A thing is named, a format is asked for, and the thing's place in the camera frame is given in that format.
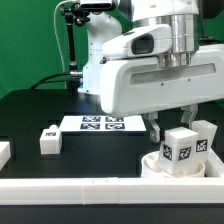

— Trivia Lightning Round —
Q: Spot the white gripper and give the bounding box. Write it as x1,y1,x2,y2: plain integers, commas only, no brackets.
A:
100,44,224,143

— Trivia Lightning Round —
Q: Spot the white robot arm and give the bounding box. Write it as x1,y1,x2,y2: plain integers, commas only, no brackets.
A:
100,0,224,142

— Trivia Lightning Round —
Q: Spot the white right fence bar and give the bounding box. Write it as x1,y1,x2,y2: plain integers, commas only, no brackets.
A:
205,150,224,178

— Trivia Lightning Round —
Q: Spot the white fence bar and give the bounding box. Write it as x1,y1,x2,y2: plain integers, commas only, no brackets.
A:
0,178,224,205
205,150,224,178

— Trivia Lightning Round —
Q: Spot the white tag marker sheet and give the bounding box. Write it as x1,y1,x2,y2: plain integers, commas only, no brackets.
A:
60,115,146,132

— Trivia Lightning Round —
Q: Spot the white left fence block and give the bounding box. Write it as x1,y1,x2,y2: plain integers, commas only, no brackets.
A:
0,141,11,171

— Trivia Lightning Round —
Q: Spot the white front fence bar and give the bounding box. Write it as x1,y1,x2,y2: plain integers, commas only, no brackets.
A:
0,178,224,205

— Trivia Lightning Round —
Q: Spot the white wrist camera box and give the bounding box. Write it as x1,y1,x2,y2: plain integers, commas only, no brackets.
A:
102,24,172,59

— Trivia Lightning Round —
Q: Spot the black cable bundle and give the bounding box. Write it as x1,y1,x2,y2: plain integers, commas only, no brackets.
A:
29,73,83,90

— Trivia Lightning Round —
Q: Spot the overhead camera on mount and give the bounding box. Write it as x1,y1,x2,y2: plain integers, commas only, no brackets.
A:
80,0,114,11

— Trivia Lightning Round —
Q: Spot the white cable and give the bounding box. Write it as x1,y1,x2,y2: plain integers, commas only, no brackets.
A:
53,0,75,64

